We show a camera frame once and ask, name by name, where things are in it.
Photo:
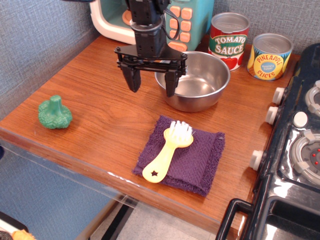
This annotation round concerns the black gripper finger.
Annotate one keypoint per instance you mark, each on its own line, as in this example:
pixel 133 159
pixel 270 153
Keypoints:
pixel 171 82
pixel 132 77

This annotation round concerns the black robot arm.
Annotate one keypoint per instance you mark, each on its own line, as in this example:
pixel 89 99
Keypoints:
pixel 145 12

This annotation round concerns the white stove knob bottom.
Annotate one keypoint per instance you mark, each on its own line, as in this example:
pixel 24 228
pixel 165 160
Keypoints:
pixel 255 159

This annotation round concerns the tomato sauce can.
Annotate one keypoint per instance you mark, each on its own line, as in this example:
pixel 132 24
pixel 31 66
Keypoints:
pixel 228 37

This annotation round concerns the silver metal pot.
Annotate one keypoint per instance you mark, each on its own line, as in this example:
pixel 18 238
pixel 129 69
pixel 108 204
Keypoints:
pixel 201 87

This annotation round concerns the black toy stove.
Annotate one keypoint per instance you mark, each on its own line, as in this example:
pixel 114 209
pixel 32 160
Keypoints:
pixel 286 193

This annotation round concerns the green toy broccoli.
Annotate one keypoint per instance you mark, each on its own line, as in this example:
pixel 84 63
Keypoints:
pixel 52 114

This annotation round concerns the white stove knob middle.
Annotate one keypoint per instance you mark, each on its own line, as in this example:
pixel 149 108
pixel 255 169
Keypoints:
pixel 271 115

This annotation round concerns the pineapple slices can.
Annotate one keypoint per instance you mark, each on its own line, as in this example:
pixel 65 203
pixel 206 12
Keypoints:
pixel 269 56

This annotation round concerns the orange fuzzy object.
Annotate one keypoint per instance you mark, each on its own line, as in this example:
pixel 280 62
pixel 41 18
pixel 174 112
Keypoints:
pixel 22 235

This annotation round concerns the white stove knob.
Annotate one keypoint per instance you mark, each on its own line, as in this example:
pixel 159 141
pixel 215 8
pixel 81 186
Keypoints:
pixel 255 159
pixel 271 115
pixel 278 95

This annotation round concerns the yellow dish brush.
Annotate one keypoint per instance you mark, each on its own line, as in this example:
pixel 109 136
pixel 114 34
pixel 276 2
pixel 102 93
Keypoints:
pixel 178 135

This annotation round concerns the purple folded cloth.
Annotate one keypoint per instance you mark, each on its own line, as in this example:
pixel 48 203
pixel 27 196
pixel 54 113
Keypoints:
pixel 193 168

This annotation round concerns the teal toy microwave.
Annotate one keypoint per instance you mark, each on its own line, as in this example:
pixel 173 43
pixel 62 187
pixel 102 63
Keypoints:
pixel 112 19

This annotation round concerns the white stove knob top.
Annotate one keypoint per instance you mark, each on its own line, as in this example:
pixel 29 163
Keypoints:
pixel 278 95

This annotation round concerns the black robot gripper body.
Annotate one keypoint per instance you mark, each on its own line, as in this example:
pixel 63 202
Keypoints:
pixel 150 52

